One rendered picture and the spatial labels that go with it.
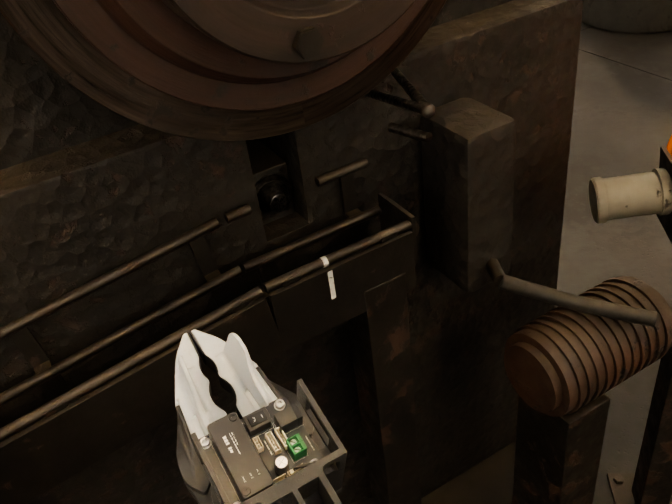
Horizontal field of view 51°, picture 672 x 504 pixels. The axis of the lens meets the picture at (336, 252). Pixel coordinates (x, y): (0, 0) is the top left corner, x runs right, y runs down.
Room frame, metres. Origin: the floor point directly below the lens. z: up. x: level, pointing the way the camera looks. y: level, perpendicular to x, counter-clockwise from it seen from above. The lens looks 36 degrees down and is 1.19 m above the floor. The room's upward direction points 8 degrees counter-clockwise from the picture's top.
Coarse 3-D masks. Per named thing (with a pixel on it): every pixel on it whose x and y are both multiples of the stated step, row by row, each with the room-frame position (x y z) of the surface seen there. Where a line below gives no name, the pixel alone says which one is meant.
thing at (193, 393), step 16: (192, 352) 0.36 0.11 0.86; (176, 368) 0.35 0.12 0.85; (192, 368) 0.35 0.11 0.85; (176, 384) 0.34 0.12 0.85; (192, 384) 0.31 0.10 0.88; (208, 384) 0.34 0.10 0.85; (176, 400) 0.33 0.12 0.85; (192, 400) 0.31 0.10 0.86; (208, 400) 0.33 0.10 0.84; (192, 416) 0.31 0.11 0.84; (208, 416) 0.31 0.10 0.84; (192, 432) 0.30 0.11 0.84
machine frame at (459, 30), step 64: (448, 0) 0.90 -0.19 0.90; (512, 0) 0.94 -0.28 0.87; (576, 0) 0.92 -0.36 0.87; (0, 64) 0.67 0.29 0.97; (448, 64) 0.83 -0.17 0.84; (512, 64) 0.87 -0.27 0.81; (576, 64) 0.93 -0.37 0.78; (0, 128) 0.66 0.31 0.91; (64, 128) 0.68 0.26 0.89; (128, 128) 0.71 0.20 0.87; (320, 128) 0.75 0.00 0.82; (384, 128) 0.79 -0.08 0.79; (0, 192) 0.60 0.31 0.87; (64, 192) 0.62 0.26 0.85; (128, 192) 0.65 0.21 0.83; (192, 192) 0.68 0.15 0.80; (256, 192) 0.71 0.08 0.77; (320, 192) 0.74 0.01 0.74; (384, 192) 0.78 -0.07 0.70; (0, 256) 0.59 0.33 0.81; (64, 256) 0.61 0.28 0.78; (128, 256) 0.64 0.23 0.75; (192, 256) 0.67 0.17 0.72; (256, 256) 0.70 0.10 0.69; (320, 256) 0.74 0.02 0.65; (512, 256) 0.88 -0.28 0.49; (0, 320) 0.58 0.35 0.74; (64, 320) 0.60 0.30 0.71; (128, 320) 0.63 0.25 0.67; (192, 320) 0.66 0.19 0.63; (448, 320) 0.82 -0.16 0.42; (512, 320) 0.88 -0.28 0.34; (0, 384) 0.56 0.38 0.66; (320, 384) 0.72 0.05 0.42; (448, 384) 0.82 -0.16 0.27; (128, 448) 0.60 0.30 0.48; (448, 448) 0.82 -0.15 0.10
